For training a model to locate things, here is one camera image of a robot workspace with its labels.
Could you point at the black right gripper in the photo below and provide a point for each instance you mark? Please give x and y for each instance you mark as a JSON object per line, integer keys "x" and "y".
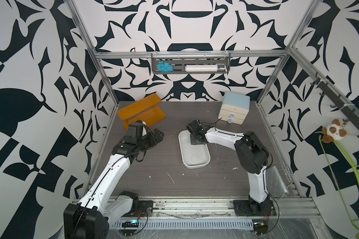
{"x": 192, "y": 143}

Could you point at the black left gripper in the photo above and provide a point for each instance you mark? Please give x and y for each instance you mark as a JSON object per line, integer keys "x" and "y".
{"x": 151, "y": 141}

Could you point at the white oval storage tray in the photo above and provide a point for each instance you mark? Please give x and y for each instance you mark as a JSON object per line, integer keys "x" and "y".
{"x": 193, "y": 156}

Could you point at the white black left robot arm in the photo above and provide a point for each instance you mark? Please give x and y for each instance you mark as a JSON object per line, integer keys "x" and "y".
{"x": 92, "y": 216}

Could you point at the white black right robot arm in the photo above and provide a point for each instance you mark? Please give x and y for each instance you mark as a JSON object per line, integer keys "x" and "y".
{"x": 253, "y": 157}

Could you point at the cream blue drawer box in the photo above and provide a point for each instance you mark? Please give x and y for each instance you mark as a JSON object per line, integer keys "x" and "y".
{"x": 234, "y": 104}

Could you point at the white roll on rack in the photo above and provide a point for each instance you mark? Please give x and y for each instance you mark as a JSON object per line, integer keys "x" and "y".
{"x": 201, "y": 68}

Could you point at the teal scrunchy sponge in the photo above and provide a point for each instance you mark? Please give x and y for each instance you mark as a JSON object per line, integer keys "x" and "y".
{"x": 164, "y": 67}

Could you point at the left controller board with led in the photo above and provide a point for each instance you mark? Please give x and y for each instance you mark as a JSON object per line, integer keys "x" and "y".
{"x": 129, "y": 228}

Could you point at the silver quilted pouch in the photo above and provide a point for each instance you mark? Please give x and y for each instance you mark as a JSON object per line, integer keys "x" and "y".
{"x": 275, "y": 185}

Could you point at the right controller board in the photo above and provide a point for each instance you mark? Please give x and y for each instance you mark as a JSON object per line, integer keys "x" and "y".
{"x": 260, "y": 228}

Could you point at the brown white plush toy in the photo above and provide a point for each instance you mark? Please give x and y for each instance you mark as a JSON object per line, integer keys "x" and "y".
{"x": 333, "y": 132}

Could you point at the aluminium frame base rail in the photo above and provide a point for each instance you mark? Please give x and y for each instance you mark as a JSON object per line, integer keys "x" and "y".
{"x": 222, "y": 207}

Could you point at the grey wall rack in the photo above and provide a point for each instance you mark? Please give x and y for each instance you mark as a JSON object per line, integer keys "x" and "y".
{"x": 179, "y": 61}

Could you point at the black hook rail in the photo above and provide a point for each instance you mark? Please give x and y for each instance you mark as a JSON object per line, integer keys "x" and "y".
{"x": 339, "y": 101}

